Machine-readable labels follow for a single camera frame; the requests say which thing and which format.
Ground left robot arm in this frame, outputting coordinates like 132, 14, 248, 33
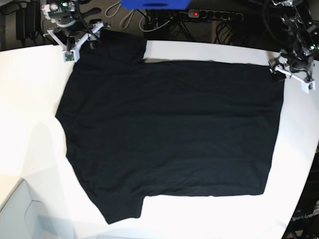
262, 0, 319, 85

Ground blue box overhead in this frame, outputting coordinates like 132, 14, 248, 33
121, 0, 191, 10

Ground black power strip red switch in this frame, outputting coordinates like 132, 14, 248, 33
187, 9, 244, 21

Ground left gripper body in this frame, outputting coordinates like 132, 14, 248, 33
273, 48, 314, 76

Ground black t-shirt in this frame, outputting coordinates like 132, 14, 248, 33
56, 30, 284, 224

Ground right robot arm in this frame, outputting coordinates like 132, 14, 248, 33
41, 0, 101, 45

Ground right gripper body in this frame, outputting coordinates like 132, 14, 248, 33
53, 17, 89, 44

